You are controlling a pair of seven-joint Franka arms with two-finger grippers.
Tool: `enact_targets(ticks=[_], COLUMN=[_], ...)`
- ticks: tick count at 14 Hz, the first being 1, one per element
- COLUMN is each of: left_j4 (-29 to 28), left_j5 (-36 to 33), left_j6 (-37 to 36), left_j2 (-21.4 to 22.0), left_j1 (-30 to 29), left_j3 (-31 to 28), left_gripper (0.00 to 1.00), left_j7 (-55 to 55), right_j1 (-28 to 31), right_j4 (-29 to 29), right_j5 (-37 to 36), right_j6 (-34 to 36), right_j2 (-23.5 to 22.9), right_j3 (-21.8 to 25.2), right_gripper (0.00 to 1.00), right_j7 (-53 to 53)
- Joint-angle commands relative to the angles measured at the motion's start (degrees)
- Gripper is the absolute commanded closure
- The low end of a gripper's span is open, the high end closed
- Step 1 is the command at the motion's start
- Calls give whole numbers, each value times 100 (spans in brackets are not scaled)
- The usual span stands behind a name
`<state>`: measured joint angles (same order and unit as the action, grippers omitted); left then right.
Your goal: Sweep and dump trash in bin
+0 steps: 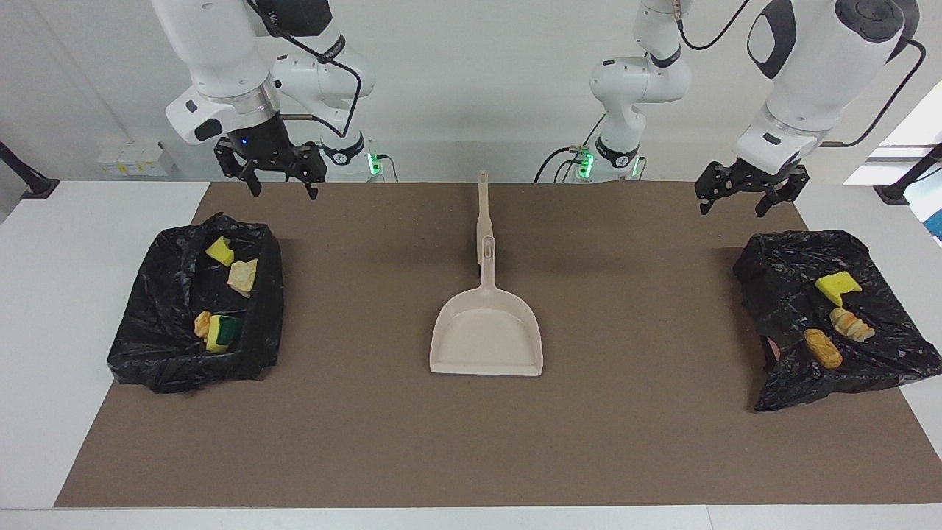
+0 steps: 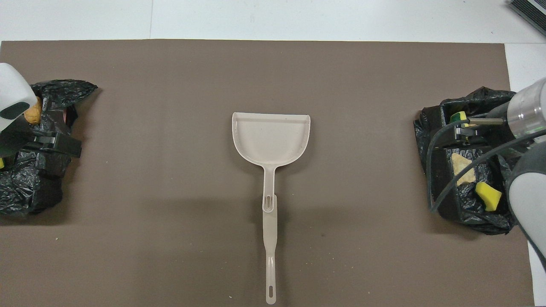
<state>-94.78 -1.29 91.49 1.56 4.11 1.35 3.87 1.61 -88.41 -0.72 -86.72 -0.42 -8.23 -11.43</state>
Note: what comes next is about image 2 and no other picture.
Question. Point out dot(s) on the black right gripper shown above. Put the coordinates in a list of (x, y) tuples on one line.
[(463, 132)]

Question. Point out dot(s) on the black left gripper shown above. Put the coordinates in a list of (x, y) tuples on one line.
[(40, 143)]

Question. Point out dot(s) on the yellow green sponge piece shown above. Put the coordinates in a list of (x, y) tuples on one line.
[(458, 116)]

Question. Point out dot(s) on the brown toy bread bun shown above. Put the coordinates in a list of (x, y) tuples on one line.
[(34, 114)]

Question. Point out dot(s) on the beige plastic dustpan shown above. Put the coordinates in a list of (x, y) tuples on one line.
[(271, 136)]

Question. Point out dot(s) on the beige hand brush black bristles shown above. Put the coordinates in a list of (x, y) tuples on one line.
[(270, 256)]

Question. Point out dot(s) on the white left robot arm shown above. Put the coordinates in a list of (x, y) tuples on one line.
[(13, 102)]

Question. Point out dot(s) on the pink plastic bin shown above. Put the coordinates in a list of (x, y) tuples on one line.
[(65, 114)]

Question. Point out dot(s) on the crumpled black trash bag bin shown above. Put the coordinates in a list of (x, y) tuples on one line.
[(42, 179)]

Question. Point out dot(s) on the open black trash bag bin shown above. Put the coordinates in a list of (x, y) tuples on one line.
[(469, 204)]

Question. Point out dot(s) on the dark grey ribbed panel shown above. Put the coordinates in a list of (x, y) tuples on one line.
[(531, 13)]

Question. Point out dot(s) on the brown table mat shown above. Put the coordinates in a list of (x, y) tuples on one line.
[(341, 64)]

